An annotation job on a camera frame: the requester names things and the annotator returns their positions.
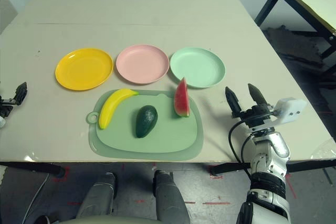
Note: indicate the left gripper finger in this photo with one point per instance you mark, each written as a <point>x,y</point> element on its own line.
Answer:
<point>21,93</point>

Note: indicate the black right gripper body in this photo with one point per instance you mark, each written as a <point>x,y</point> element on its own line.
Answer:
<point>258,119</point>

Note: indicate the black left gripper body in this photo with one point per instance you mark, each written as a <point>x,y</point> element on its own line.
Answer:
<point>6,106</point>

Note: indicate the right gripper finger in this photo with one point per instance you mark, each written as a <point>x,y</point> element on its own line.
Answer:
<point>256,96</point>
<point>233,100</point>

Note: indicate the red toy watermelon slice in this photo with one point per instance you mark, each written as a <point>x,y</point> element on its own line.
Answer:
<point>181,100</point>

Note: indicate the yellow toy banana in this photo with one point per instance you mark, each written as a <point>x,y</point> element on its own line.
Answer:
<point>110,107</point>

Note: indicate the dark green toy avocado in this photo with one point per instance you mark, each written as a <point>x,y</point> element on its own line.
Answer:
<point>145,121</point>

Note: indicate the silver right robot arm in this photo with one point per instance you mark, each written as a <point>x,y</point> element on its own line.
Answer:
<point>267,161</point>

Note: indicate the mint green plastic plate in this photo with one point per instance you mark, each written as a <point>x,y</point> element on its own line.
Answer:
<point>197,66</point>

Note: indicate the black foam floor mat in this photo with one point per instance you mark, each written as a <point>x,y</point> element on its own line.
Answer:
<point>294,43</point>

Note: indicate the yellow plastic plate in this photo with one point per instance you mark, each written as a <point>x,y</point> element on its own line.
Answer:
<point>84,69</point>

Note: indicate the black table foot bar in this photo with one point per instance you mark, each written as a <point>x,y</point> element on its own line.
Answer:
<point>31,168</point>
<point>309,165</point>

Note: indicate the clear plastic film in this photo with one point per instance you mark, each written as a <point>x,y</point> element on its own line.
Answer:
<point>325,150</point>

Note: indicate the green silicone cutting mat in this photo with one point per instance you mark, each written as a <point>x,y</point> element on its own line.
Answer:
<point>162,140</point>

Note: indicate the pink plastic plate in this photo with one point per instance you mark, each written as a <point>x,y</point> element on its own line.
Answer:
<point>141,64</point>

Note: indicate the grey robot right leg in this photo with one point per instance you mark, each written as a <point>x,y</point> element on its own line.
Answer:
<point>170,197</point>

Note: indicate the grey robot leg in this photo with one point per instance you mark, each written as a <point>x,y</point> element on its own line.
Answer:
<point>98,195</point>
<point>170,197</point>

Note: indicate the black shoe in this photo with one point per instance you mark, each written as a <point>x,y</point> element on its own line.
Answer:
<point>42,220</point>

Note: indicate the grey robot left leg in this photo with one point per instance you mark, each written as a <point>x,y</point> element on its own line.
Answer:
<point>98,195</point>

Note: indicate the grey robot torso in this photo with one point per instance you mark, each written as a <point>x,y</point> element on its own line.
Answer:
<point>105,220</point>

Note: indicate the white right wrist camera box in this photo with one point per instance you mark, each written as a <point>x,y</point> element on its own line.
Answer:
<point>291,111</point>

